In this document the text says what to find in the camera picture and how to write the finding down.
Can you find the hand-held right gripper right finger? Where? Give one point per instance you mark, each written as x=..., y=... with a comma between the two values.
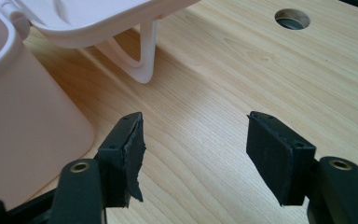
x=276, y=155

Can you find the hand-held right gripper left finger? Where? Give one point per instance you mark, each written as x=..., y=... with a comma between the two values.
x=118, y=155

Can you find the pink plastic bin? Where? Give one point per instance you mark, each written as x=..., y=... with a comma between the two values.
x=24, y=133

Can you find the white plastic dish rack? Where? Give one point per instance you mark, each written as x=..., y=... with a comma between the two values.
x=90, y=21

